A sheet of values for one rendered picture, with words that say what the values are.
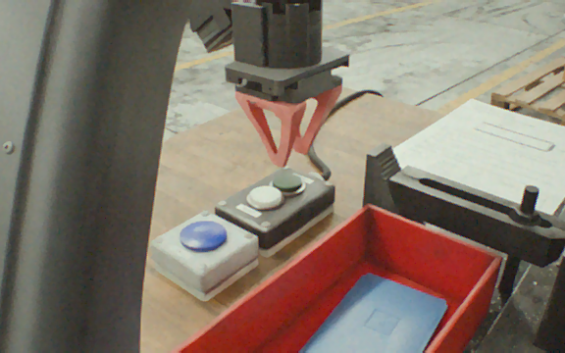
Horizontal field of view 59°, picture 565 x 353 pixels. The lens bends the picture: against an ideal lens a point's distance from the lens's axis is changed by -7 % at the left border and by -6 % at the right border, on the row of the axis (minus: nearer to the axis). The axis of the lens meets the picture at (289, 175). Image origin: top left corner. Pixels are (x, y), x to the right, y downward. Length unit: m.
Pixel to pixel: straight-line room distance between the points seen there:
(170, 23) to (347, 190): 0.44
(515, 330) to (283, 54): 0.29
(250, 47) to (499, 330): 0.30
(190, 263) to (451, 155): 0.38
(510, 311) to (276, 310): 0.19
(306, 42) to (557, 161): 0.40
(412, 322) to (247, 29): 0.27
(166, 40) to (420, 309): 0.32
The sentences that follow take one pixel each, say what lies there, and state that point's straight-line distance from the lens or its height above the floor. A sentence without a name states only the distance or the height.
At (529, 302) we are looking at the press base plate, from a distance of 0.47.
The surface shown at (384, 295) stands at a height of 0.91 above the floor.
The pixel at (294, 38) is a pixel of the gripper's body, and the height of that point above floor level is 1.08.
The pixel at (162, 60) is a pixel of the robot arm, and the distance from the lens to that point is 0.16.
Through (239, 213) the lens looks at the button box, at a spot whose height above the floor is 0.93.
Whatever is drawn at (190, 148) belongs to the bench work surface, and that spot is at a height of 0.90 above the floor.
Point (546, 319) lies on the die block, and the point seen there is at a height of 0.93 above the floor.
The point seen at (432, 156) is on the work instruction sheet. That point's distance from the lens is 0.67.
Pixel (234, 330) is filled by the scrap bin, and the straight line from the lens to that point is 0.35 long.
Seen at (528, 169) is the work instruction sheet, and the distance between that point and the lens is 0.68.
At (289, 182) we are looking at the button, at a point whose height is 0.94.
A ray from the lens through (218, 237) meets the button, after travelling 0.44.
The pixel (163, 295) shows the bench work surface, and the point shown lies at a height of 0.90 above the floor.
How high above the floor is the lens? 1.19
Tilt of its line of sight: 29 degrees down
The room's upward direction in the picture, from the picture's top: straight up
